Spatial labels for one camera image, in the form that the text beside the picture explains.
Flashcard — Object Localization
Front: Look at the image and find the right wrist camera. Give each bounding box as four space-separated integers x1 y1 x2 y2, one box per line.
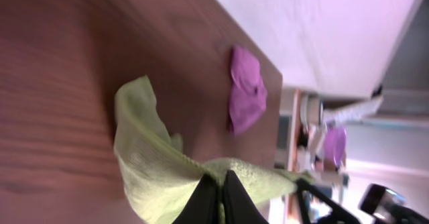
359 184 406 223

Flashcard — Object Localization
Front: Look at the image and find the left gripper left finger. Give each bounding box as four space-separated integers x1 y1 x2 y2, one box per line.
173 174 219 224

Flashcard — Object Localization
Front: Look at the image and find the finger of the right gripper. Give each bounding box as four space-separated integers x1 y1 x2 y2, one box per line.
295 178 361 224

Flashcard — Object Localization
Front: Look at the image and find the green microfiber cloth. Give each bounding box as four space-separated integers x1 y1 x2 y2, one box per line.
114 76 312 224

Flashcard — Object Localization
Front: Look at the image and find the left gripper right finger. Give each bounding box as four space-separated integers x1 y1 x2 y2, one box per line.
222 170 268 224

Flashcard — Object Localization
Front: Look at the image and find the purple crumpled cloth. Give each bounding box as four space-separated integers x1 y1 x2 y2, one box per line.
229 46 267 135

